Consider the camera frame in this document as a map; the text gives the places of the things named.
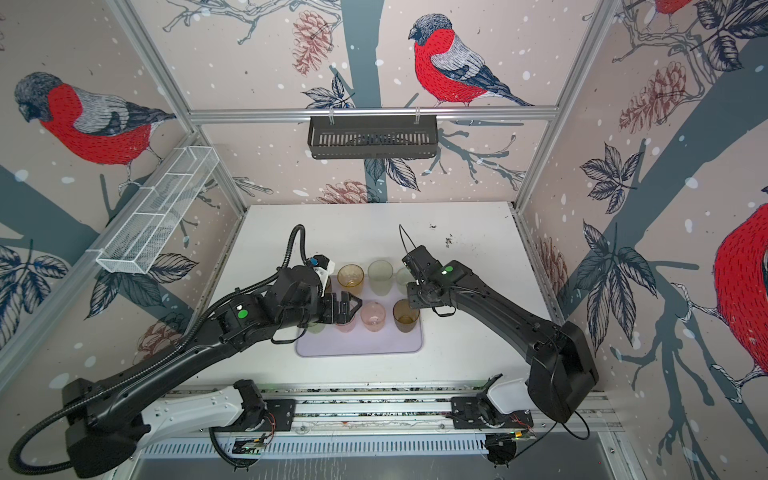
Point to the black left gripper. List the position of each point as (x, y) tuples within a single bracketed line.
[(334, 314)]

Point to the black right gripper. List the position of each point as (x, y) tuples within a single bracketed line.
[(413, 296)]

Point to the pink glass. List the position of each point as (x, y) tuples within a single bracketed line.
[(348, 326), (373, 316)]

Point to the smooth green glass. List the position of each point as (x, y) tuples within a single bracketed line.
[(315, 328)]

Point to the amber textured glass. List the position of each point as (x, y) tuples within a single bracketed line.
[(406, 318)]

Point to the smooth yellow glass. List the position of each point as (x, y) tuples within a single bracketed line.
[(350, 278)]

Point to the tall pale green textured glass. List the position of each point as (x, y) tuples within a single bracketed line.
[(380, 277)]

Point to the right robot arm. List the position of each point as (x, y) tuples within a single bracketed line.
[(562, 369)]

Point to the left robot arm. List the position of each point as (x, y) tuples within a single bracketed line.
[(121, 413)]

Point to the lilac plastic tray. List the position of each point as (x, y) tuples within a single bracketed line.
[(360, 341)]

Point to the black hanging basket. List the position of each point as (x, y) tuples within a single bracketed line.
[(373, 137)]

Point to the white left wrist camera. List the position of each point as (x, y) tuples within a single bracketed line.
[(323, 267)]

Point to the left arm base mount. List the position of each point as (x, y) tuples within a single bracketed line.
[(276, 414)]

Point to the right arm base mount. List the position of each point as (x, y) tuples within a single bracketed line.
[(500, 403)]

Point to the white wire mesh basket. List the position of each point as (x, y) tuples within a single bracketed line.
[(141, 238)]

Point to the horizontal aluminium rail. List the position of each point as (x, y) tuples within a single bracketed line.
[(501, 113)]

